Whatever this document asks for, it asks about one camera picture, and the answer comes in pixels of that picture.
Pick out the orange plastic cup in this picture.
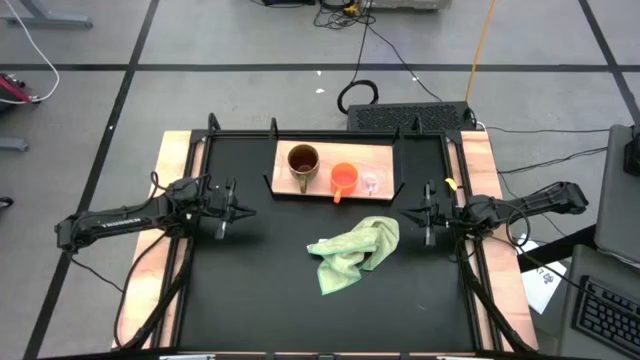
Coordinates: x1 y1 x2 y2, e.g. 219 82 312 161
329 162 360 205

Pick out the grey desk leg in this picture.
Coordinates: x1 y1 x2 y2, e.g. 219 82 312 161
0 0 95 29

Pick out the yellow cable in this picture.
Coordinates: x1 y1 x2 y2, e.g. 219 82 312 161
464 0 499 104

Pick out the black coiled cable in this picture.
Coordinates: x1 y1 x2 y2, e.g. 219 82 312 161
336 79 380 115

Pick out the wooden shelf with black frame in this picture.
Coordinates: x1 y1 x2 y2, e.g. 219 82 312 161
263 139 406 201

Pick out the black desktop device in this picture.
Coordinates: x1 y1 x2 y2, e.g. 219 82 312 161
622 124 640 177

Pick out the black computer keyboard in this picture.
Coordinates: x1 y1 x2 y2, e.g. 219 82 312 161
571 275 640 359

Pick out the long black floor cable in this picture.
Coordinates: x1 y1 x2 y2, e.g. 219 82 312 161
367 24 445 104

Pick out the brown ceramic mug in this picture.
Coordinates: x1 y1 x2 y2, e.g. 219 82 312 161
286 143 321 195

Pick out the grey office desk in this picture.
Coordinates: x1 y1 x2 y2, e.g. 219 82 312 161
557 123 640 360

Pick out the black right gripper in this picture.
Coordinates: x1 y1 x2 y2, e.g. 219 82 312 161
398 180 464 248

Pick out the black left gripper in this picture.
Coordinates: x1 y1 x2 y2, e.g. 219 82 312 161
202 178 258 240

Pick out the white paper sheet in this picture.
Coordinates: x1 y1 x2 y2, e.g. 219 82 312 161
519 234 569 315

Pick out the white cable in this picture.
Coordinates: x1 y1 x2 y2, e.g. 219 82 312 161
0 0 60 105

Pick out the clear glass cup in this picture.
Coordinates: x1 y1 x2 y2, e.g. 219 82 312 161
359 167 386 197

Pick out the tangled black cable bundle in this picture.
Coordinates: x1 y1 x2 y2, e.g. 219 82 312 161
312 0 377 30

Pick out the red equipment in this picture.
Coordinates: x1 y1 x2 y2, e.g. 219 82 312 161
0 73 34 106

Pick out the green microfiber cloth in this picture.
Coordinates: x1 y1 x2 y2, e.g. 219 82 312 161
306 215 401 296

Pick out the black aluminium table frame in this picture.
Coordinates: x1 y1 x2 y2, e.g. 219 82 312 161
112 112 539 354

